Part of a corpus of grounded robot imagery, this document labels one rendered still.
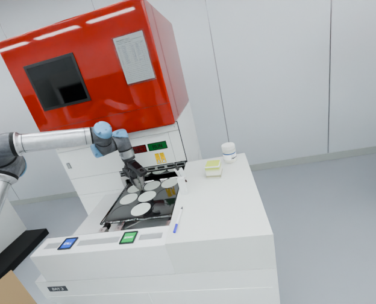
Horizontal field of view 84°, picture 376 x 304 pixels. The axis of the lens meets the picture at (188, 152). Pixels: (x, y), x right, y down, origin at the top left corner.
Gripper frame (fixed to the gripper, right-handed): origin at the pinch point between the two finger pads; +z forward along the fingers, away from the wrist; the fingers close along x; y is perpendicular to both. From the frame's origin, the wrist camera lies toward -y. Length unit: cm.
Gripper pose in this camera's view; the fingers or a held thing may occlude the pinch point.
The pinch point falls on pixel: (141, 188)
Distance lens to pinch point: 125.0
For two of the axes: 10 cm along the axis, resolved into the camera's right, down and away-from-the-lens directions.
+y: -7.3, -0.9, 6.8
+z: 2.2, 9.0, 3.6
